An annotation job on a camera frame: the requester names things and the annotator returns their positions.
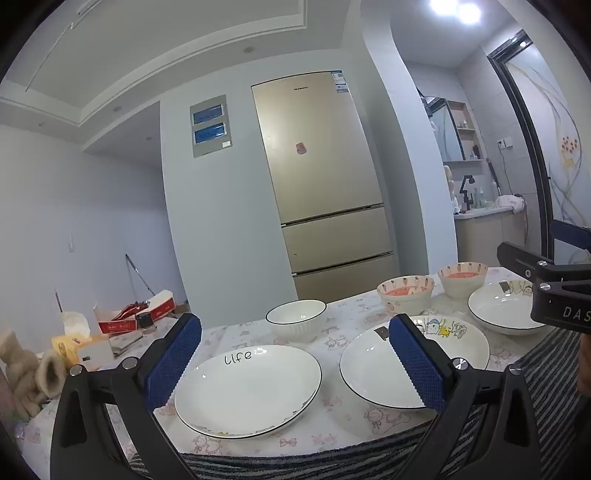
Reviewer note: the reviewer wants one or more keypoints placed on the floral print sliding door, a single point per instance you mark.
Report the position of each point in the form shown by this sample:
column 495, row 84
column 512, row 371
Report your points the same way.
column 554, row 138

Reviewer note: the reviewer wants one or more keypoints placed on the white wall socket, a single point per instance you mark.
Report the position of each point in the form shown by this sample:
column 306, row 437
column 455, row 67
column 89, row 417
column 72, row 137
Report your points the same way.
column 505, row 143

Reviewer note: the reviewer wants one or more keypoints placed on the bright ceiling light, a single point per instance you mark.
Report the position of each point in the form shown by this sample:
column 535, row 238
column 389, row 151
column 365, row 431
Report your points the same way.
column 468, row 11
column 439, row 4

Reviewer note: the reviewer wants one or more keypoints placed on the gold refrigerator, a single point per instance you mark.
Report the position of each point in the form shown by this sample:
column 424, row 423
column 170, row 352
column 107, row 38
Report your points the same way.
column 323, row 194

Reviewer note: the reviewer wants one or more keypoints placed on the white cartoon print plate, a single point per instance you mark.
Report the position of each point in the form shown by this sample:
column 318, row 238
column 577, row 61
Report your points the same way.
column 369, row 369
column 498, row 310
column 249, row 392

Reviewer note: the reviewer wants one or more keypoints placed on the grey electrical panel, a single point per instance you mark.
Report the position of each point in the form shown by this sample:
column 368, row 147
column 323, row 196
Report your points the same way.
column 210, row 124

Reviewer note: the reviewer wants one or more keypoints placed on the beige plush toy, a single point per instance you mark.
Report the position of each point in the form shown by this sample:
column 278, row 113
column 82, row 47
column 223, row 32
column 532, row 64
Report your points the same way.
column 27, row 374

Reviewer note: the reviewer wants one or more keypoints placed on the white towel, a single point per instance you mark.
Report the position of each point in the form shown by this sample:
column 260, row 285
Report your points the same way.
column 508, row 201

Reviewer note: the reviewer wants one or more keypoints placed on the black faucet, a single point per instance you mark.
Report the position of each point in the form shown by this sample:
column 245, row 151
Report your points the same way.
column 465, row 191

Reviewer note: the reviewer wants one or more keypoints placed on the pink fridge magnet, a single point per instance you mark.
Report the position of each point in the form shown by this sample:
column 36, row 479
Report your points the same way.
column 301, row 147

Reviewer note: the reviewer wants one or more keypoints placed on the bathroom mirror cabinet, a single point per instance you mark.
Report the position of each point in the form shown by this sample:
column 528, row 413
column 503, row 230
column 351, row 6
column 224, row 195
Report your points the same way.
column 445, row 131

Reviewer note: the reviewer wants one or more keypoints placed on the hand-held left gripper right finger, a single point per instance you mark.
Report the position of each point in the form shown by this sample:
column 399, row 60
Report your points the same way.
column 418, row 364

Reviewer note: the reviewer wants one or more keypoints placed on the grey striped clothing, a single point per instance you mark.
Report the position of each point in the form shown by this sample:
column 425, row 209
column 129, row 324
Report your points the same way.
column 323, row 464

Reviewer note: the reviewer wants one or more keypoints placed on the pink wall shelf niche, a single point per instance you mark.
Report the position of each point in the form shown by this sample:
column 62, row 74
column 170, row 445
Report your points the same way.
column 468, row 131

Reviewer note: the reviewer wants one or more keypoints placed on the white ribbed bowl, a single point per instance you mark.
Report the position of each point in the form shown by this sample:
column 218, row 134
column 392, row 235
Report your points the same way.
column 295, row 328

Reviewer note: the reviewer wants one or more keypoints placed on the small white box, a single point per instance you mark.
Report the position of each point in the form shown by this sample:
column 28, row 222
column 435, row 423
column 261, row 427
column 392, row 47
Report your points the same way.
column 94, row 354

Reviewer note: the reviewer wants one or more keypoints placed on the yellow box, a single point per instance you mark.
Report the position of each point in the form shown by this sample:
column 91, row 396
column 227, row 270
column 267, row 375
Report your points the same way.
column 62, row 348

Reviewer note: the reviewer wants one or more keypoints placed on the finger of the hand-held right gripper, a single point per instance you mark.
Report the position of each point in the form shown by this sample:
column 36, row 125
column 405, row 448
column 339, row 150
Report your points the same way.
column 572, row 242
column 521, row 261

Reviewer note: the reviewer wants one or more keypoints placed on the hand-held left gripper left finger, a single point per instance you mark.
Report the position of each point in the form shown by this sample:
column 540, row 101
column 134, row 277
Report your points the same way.
column 173, row 364

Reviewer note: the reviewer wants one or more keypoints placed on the white plastic bag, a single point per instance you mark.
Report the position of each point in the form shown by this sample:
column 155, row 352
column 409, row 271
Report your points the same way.
column 76, row 324

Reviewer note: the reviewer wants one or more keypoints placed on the strawberry print bowl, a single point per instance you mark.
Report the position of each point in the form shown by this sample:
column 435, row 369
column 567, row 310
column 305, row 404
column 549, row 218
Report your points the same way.
column 461, row 288
column 406, row 303

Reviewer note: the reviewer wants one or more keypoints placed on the blue energy label sticker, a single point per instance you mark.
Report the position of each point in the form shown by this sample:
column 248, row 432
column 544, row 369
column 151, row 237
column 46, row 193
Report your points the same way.
column 338, row 82

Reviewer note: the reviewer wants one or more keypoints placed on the red cardboard box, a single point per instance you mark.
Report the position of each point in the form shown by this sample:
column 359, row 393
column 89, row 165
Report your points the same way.
column 124, row 318

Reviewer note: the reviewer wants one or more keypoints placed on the dark glass jar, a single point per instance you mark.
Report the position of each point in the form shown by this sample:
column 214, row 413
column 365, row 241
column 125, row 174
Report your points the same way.
column 144, row 322

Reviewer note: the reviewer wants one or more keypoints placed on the bathroom vanity cabinet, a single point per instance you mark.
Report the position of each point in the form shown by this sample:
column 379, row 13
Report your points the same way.
column 489, row 240

